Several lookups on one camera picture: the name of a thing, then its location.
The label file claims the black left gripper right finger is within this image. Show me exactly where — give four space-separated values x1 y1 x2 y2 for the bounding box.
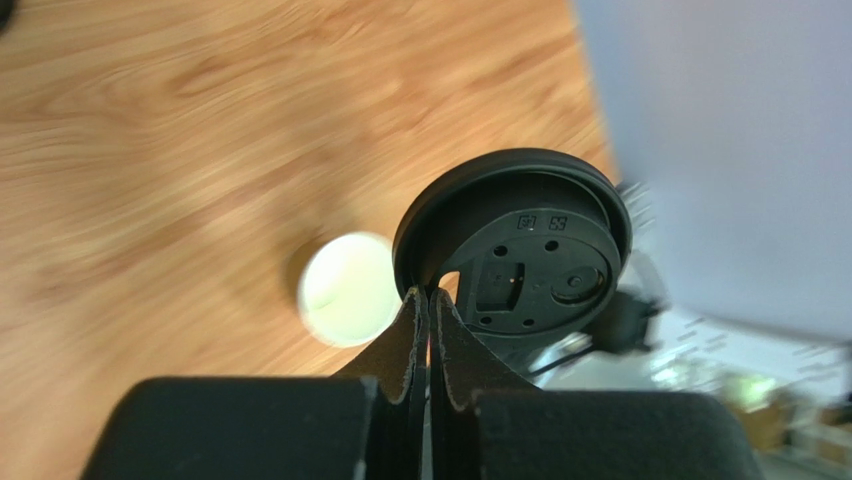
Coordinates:
430 290 763 479

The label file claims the black plastic cup lid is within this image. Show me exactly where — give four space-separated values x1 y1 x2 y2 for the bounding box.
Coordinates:
393 148 632 374

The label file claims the brown paper coffee cup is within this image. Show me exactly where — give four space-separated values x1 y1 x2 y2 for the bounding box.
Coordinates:
296 231 401 348

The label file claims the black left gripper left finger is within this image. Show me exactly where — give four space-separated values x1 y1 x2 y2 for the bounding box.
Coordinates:
82 287 428 479

